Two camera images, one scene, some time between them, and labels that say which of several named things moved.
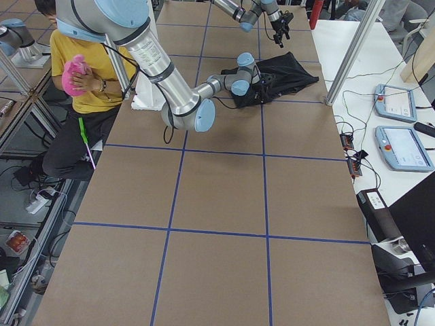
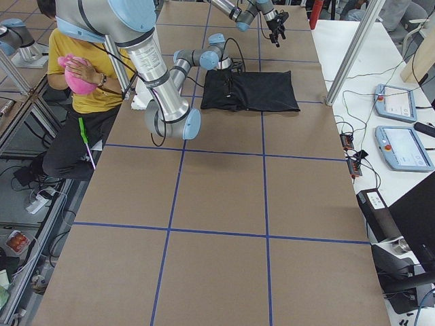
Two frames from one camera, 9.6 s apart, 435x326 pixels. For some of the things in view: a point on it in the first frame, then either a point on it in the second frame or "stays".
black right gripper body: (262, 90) → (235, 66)
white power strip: (37, 204) stays
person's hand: (88, 82) → (81, 67)
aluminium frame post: (354, 51) stays
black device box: (378, 215) stays
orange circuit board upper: (346, 140) stays
